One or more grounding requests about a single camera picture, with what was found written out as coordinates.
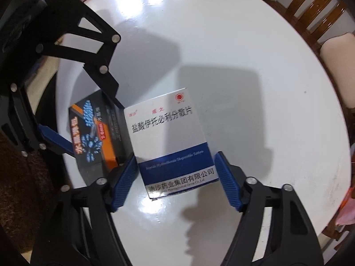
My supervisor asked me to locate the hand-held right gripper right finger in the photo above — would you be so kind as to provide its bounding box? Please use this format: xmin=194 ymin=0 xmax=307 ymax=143
xmin=213 ymin=151 xmax=325 ymax=266

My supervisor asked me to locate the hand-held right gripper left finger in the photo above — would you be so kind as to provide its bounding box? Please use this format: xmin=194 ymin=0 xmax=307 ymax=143
xmin=30 ymin=155 xmax=138 ymax=266

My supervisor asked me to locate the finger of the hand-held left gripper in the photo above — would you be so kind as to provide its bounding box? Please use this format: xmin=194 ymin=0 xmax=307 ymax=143
xmin=36 ymin=0 xmax=125 ymax=110
xmin=9 ymin=83 xmax=74 ymax=156

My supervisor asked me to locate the black and orange box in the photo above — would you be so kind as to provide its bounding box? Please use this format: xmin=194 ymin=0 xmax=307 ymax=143
xmin=68 ymin=90 xmax=134 ymax=185

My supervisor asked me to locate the white and blue medicine box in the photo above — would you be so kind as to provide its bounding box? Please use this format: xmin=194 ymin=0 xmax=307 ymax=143
xmin=123 ymin=88 xmax=221 ymax=200

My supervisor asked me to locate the brown shaggy rug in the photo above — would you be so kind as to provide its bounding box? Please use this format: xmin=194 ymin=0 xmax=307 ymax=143
xmin=0 ymin=132 xmax=65 ymax=257

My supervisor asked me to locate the cream seat cushion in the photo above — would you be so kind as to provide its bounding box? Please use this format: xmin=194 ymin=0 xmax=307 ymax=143
xmin=320 ymin=33 xmax=355 ymax=115

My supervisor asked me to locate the wooden slat-back chair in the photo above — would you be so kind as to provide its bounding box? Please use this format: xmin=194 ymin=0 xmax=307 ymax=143
xmin=266 ymin=0 xmax=355 ymax=51

